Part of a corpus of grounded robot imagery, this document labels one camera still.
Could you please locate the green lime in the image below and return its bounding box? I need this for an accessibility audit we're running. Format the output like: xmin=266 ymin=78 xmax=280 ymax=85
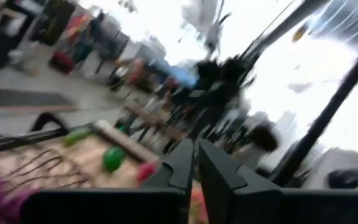
xmin=102 ymin=146 xmax=127 ymax=174

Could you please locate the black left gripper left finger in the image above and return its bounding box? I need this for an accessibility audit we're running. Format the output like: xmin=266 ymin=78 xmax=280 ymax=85
xmin=140 ymin=138 xmax=195 ymax=224

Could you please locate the dark wire basket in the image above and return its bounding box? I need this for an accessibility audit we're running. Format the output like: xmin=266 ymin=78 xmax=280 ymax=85
xmin=0 ymin=147 xmax=94 ymax=192

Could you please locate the red bag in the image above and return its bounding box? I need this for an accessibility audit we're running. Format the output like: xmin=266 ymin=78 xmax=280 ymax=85
xmin=48 ymin=49 xmax=76 ymax=75

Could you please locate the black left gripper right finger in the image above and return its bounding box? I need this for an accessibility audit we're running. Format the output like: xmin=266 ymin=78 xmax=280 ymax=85
xmin=199 ymin=138 xmax=282 ymax=224

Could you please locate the red orange mango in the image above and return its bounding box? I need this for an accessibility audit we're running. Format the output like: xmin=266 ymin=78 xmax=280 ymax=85
xmin=135 ymin=161 xmax=158 ymax=184

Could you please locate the green cucumber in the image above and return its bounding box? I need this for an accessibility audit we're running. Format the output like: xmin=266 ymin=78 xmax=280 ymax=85
xmin=62 ymin=127 xmax=94 ymax=147

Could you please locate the black frame clamp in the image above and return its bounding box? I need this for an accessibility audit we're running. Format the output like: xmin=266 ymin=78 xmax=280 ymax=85
xmin=29 ymin=111 xmax=70 ymax=133

